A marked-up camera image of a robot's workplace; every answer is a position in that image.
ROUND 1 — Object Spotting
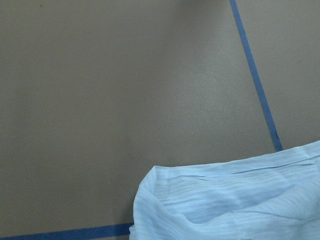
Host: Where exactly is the light blue button-up shirt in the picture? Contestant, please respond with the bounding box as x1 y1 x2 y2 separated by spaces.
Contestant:
129 142 320 240

